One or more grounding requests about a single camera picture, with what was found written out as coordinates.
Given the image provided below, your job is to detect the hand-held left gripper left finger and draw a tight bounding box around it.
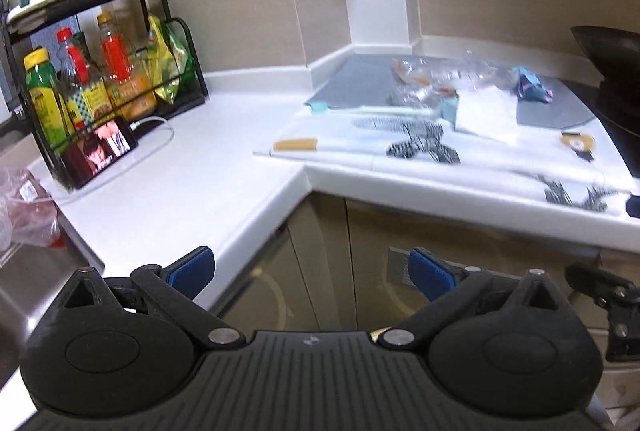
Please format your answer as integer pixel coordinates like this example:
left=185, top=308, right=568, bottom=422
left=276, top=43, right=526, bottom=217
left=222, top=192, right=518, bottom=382
left=59, top=246, right=247, bottom=352

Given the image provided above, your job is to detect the yellow green snack bag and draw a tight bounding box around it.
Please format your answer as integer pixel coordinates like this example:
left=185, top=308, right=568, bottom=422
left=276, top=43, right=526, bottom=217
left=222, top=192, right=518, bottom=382
left=146, top=14, right=197, bottom=105

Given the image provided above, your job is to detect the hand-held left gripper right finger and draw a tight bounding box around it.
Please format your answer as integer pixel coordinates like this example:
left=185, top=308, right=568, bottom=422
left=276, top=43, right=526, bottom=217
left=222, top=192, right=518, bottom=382
left=375, top=247, right=567, bottom=353

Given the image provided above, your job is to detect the white paper napkin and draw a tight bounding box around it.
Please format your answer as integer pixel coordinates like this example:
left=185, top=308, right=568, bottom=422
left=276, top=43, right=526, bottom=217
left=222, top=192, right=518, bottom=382
left=454, top=86, right=521, bottom=146

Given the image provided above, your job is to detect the small teal box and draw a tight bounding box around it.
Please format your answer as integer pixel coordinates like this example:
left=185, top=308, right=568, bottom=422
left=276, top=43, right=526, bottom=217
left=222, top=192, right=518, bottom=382
left=440, top=94, right=461, bottom=125

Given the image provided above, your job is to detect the clear bottle red cap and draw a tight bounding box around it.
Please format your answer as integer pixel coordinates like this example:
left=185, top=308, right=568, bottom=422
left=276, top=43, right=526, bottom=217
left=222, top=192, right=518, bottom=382
left=55, top=27, right=114, bottom=133

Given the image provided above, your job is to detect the beige cabinet door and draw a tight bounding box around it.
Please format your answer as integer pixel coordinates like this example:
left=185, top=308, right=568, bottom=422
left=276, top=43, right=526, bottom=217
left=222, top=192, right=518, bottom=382
left=345, top=198, right=623, bottom=344
left=212, top=191, right=358, bottom=333

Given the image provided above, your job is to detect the green bottle yellow cap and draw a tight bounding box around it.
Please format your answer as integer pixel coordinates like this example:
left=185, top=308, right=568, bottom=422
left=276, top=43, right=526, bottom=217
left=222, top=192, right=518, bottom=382
left=22, top=48, right=76, bottom=153

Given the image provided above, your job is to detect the grey mat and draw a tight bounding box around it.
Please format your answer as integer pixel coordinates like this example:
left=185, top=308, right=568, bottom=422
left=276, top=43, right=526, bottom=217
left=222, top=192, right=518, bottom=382
left=304, top=55, right=599, bottom=130

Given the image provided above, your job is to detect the steel sink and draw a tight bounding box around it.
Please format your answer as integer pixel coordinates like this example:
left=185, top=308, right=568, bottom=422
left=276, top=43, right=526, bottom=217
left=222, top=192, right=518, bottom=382
left=0, top=138, right=106, bottom=362

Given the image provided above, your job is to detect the pink plastic bag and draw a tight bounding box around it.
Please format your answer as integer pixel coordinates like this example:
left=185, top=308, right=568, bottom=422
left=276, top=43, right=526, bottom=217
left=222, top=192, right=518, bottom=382
left=0, top=164, right=64, bottom=253

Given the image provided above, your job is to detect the yellow black wrapper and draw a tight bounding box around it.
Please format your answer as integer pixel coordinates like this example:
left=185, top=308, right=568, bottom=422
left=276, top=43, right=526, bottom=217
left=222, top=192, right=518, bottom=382
left=560, top=131, right=597, bottom=163

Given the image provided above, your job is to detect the white charging cable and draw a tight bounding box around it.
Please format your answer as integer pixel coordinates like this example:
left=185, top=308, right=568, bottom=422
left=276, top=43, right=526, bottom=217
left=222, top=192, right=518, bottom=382
left=65, top=115, right=176, bottom=208

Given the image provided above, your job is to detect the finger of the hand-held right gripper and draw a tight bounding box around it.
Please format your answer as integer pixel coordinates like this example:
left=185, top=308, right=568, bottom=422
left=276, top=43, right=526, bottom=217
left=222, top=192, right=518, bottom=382
left=565, top=262, right=640, bottom=362

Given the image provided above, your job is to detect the white leaf print mat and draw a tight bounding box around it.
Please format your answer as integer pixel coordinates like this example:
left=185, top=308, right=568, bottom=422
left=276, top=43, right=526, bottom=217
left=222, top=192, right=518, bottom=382
left=252, top=107, right=637, bottom=213

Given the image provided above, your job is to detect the smartphone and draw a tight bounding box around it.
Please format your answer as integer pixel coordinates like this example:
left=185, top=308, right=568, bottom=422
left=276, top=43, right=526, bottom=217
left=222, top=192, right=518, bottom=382
left=60, top=117, right=139, bottom=190

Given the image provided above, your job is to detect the black wok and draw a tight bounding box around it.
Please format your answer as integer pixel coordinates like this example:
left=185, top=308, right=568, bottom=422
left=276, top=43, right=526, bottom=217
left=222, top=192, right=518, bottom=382
left=570, top=25, right=640, bottom=178

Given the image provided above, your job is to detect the blue purple crumpled wrapper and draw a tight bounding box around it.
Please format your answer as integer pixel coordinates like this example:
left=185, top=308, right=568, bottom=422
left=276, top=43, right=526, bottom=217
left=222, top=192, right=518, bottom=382
left=510, top=66, right=554, bottom=105

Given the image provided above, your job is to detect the orange cap bottle red label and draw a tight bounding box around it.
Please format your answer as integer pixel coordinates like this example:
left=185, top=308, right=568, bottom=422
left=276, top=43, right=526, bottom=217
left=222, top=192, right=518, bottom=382
left=95, top=11, right=159, bottom=120

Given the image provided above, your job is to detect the clear plastic bag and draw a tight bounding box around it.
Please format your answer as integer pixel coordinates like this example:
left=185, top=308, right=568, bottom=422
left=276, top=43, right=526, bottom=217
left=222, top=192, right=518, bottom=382
left=390, top=54, right=506, bottom=113

